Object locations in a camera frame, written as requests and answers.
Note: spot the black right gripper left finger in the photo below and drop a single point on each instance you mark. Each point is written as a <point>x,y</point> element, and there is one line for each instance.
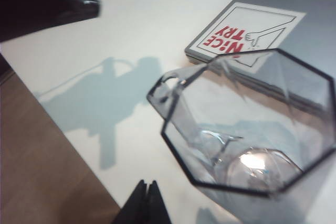
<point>34,1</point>

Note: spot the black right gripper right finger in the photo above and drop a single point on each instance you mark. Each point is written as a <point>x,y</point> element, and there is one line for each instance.
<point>143,205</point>

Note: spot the white sticker with red text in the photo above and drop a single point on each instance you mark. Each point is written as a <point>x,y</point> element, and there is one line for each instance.
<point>252,22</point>

